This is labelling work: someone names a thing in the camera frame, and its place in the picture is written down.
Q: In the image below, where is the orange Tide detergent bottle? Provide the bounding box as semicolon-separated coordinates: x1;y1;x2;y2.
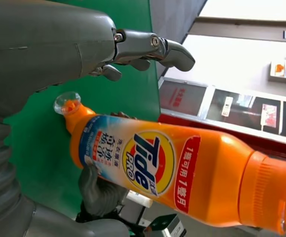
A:
54;91;286;237

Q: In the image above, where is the green table mat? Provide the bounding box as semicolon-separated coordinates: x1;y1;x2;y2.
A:
3;0;161;219

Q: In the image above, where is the glass display cabinet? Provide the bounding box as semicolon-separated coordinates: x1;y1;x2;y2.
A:
157;76;286;161

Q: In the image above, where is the brown door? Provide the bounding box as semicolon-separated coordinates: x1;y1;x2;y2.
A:
188;15;286;44

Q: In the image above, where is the white wall picture shelf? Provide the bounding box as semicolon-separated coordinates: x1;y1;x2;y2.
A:
268;51;286;86

